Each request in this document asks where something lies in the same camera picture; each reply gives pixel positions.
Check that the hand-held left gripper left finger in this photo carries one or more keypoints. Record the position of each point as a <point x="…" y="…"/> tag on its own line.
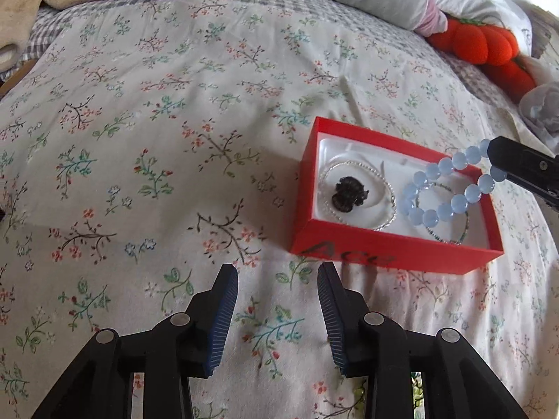
<point x="222" y="314"/>

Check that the wooden bed frame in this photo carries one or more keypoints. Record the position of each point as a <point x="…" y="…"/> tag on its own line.
<point x="13" y="80"/>

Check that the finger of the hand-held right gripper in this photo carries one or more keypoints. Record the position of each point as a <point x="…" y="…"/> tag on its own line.
<point x="519" y="152"/>
<point x="530" y="183"/>

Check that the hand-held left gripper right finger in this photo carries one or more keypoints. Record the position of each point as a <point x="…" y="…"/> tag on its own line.
<point x="330" y="314"/>

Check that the grey plush toy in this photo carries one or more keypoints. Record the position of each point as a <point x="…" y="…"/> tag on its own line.
<point x="541" y="104"/>

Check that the floral bed cover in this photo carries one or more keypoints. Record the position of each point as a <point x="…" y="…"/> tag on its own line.
<point x="174" y="139"/>

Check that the orange plush pumpkin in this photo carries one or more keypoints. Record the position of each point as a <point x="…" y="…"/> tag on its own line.
<point x="484" y="43"/>

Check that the red jewelry box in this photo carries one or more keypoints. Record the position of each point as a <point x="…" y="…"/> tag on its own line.
<point x="380" y="251"/>

